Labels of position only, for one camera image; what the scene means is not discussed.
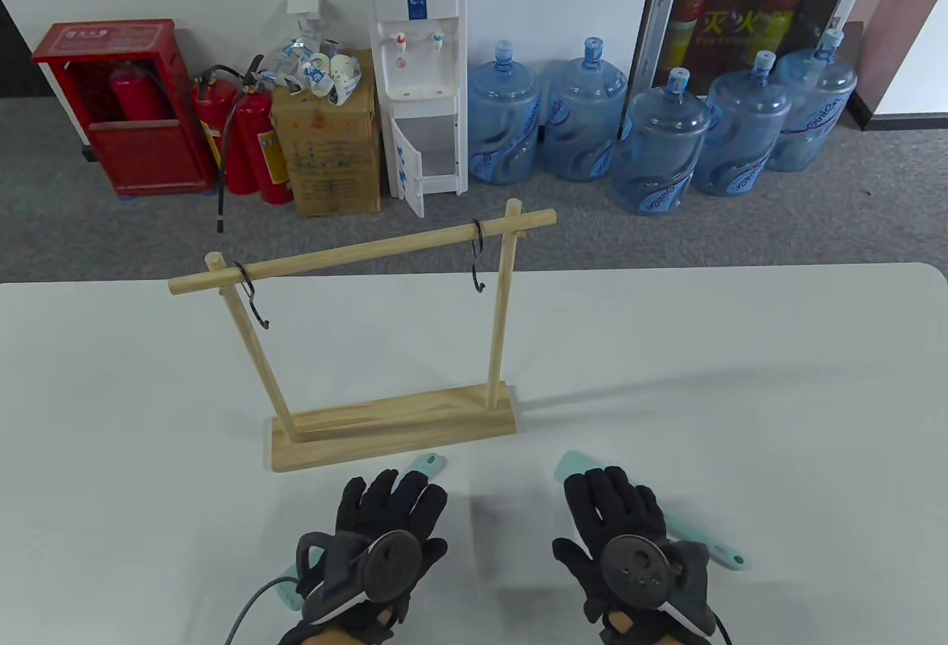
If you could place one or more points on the red extinguisher inside cabinet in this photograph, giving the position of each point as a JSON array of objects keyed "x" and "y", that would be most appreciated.
[{"x": 137, "y": 93}]

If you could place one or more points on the pile of white paper cups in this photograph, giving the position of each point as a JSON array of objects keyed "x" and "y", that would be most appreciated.
[{"x": 318, "y": 71}]

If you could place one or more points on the wooden hanging rack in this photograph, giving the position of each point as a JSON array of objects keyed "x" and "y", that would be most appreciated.
[{"x": 392, "y": 426}]

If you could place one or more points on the person's right little finger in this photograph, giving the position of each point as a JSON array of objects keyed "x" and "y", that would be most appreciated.
[{"x": 655, "y": 515}]

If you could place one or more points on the person's left thumb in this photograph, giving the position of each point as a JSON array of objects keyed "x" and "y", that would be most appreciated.
[{"x": 435, "y": 552}]

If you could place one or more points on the black round tracker on left glove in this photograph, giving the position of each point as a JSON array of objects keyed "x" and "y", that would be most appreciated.
[{"x": 392, "y": 563}]

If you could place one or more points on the person's left middle finger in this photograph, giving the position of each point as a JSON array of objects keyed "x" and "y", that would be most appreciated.
[{"x": 409, "y": 500}]

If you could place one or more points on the person's left forearm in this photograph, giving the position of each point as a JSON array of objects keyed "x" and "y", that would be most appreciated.
[{"x": 370, "y": 632}]

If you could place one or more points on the person's right thumb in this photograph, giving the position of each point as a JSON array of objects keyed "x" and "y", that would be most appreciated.
[{"x": 572, "y": 552}]

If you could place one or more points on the white water dispenser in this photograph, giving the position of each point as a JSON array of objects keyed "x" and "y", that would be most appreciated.
[{"x": 418, "y": 23}]

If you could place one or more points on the brown cardboard box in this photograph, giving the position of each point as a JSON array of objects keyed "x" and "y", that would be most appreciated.
[{"x": 329, "y": 156}]

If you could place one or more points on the black round tracker on right glove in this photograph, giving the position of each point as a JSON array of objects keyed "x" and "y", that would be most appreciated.
[{"x": 633, "y": 571}]

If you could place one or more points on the person's right middle finger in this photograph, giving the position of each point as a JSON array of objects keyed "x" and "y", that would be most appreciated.
[{"x": 606, "y": 497}]

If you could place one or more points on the brown wooden door panel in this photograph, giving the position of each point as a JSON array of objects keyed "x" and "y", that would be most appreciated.
[{"x": 903, "y": 8}]

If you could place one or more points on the blue water jug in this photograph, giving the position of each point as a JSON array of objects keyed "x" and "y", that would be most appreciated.
[
  {"x": 503, "y": 119},
  {"x": 659, "y": 149},
  {"x": 585, "y": 119},
  {"x": 744, "y": 134},
  {"x": 815, "y": 104}
]

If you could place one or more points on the person's left little finger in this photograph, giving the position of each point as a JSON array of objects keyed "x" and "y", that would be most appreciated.
[{"x": 349, "y": 500}]

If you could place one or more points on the black round tracker on glove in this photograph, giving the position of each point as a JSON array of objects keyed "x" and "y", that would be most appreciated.
[
  {"x": 633, "y": 571},
  {"x": 392, "y": 563}
]

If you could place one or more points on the person's left hand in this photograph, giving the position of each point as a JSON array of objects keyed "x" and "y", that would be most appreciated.
[{"x": 355, "y": 519}]

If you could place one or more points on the white wall socket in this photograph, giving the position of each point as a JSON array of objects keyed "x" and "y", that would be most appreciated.
[{"x": 305, "y": 8}]

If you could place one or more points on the framed fire extinguisher wall cabinet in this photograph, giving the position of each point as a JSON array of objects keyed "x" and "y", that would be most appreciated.
[{"x": 740, "y": 1}]

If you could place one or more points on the red fire extinguisher cabinet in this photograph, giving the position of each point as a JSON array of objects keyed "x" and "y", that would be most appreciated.
[{"x": 148, "y": 152}]

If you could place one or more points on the black metal S hook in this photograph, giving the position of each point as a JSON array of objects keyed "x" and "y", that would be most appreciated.
[
  {"x": 478, "y": 245},
  {"x": 255, "y": 308}
]

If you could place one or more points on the teal silicone spatula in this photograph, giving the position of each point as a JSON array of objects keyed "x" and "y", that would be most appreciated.
[{"x": 696, "y": 535}]

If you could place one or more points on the person's right hand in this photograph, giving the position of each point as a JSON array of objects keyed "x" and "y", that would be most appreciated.
[{"x": 622, "y": 519}]

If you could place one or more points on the red fire extinguisher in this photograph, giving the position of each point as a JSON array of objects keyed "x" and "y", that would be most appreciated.
[
  {"x": 263, "y": 141},
  {"x": 211, "y": 119}
]

